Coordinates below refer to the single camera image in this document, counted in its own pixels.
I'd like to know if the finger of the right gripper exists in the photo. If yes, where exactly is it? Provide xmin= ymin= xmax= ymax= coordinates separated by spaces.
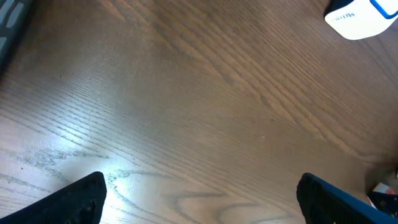
xmin=367 ymin=192 xmax=397 ymax=217

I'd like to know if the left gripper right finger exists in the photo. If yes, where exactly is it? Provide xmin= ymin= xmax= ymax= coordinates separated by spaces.
xmin=296 ymin=172 xmax=397 ymax=224

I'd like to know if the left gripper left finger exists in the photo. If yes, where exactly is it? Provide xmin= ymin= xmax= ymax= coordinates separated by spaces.
xmin=1 ymin=171 xmax=107 ymax=224

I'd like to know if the small orange tissue pack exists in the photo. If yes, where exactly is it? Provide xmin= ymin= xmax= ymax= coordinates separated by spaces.
xmin=368 ymin=183 xmax=396 ymax=195

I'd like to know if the white barcode scanner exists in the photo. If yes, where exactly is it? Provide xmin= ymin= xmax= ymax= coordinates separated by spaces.
xmin=324 ymin=0 xmax=397 ymax=40

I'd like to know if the grey plastic mesh basket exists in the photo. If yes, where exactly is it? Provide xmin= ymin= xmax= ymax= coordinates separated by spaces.
xmin=0 ymin=0 xmax=34 ymax=65

